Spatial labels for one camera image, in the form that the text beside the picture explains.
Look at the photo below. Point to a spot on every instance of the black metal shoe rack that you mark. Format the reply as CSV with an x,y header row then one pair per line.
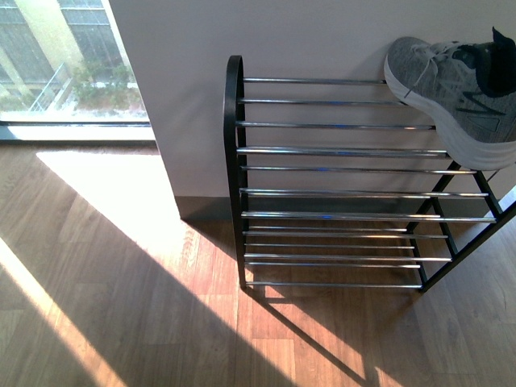
x,y
327,190

